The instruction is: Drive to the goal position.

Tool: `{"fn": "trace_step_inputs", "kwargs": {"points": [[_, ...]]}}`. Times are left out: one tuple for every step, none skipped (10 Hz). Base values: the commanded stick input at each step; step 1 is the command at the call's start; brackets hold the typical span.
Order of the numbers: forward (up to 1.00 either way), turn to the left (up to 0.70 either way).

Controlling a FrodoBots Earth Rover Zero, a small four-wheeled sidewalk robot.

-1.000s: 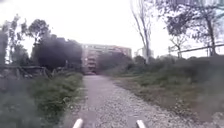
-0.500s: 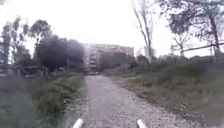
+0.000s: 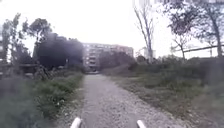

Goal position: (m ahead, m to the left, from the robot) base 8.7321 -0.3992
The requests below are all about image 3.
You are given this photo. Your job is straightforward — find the dark bush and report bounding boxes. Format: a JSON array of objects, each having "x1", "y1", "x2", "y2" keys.
[{"x1": 98, "y1": 50, "x2": 136, "y2": 69}]

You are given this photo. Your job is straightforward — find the red brick building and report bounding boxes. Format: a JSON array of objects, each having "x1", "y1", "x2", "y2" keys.
[{"x1": 81, "y1": 42, "x2": 135, "y2": 72}]

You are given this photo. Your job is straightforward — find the grey gravel path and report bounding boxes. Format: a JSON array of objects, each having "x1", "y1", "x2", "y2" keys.
[{"x1": 54, "y1": 73, "x2": 194, "y2": 128}]

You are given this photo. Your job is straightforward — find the white building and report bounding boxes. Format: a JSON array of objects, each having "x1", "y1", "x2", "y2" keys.
[{"x1": 135, "y1": 46, "x2": 157, "y2": 60}]

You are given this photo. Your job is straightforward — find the bare tall tree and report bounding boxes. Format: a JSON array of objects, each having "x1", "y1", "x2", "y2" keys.
[{"x1": 132, "y1": 0, "x2": 158, "y2": 64}]

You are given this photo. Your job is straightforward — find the dark dense tree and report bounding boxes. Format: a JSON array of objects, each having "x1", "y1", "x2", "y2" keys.
[{"x1": 32, "y1": 32, "x2": 84, "y2": 69}]

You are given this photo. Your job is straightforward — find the overgrown grassy bank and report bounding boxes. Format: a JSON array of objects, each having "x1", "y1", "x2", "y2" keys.
[{"x1": 101, "y1": 56, "x2": 224, "y2": 128}]

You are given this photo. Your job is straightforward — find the robot's own part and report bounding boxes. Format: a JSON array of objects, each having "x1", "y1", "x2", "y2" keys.
[
  {"x1": 136, "y1": 119, "x2": 147, "y2": 128},
  {"x1": 69, "y1": 116, "x2": 83, "y2": 128}
]

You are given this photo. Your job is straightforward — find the grass verge with weeds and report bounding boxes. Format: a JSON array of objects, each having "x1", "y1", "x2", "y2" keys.
[{"x1": 0, "y1": 69, "x2": 85, "y2": 128}]

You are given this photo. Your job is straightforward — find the pale railing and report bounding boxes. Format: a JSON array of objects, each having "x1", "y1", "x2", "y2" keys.
[{"x1": 171, "y1": 43, "x2": 224, "y2": 55}]

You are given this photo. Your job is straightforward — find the leafy trees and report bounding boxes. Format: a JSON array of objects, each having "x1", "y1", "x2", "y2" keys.
[{"x1": 159, "y1": 0, "x2": 224, "y2": 59}]

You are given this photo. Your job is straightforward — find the row of trees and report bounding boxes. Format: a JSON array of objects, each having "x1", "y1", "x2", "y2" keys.
[{"x1": 0, "y1": 13, "x2": 53, "y2": 68}]

